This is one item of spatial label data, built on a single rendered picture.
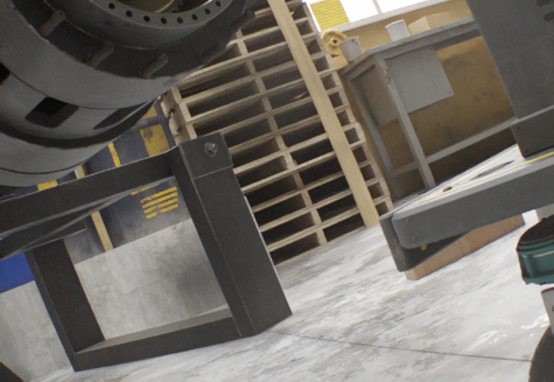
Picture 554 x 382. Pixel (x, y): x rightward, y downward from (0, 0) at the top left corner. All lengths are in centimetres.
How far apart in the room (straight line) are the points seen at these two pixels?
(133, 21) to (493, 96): 603
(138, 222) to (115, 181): 200
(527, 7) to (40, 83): 80
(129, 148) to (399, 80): 230
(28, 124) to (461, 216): 88
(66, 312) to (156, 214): 121
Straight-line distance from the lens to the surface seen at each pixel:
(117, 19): 110
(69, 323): 329
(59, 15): 105
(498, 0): 60
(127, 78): 114
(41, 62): 114
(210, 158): 249
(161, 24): 113
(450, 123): 668
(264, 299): 249
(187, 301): 377
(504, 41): 60
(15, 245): 299
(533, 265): 63
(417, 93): 585
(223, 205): 247
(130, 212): 432
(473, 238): 229
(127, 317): 373
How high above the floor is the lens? 37
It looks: 2 degrees up
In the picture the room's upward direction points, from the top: 22 degrees counter-clockwise
